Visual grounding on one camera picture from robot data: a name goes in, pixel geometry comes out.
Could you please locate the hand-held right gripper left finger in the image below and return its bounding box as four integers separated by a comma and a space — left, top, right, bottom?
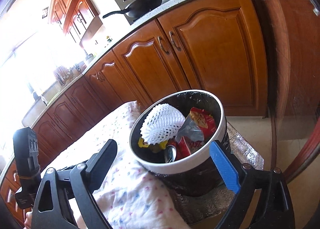
31, 139, 118, 229

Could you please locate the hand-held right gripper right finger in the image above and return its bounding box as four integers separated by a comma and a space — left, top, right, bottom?
209, 141, 296, 229

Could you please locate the white rimmed bin black liner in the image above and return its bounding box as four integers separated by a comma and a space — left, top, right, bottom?
129, 89, 231, 197

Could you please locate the red white paper packet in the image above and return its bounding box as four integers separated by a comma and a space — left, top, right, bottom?
175, 136, 203, 161

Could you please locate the yellow wrapper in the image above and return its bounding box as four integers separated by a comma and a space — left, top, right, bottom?
138, 137, 167, 153

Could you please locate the red snack packet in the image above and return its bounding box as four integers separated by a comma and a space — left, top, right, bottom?
189, 107, 217, 142

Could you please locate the grey plastic bag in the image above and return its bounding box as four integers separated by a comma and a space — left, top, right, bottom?
177, 119, 205, 143

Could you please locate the silver metal can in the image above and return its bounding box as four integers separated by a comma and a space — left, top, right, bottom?
164, 144, 177, 163

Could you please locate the white foam fruit net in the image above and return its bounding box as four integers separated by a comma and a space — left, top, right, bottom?
140, 103, 186, 144

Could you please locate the white floral tablecloth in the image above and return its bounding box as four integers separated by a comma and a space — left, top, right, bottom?
45, 101, 193, 229

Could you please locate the silver foil mat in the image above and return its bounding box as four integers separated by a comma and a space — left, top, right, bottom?
172, 121, 265, 222

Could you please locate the bright kitchen window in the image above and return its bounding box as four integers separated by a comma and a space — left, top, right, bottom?
0, 31, 85, 144

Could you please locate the utensil rack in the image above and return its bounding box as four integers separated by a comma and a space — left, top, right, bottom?
54, 66, 69, 85

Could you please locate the wooden lower kitchen cabinet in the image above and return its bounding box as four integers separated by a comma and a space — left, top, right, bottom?
0, 0, 269, 219

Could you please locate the wooden framed glass door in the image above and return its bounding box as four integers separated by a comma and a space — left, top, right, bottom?
246, 0, 320, 187

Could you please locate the black wok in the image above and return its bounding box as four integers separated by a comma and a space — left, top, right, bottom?
102, 0, 163, 18

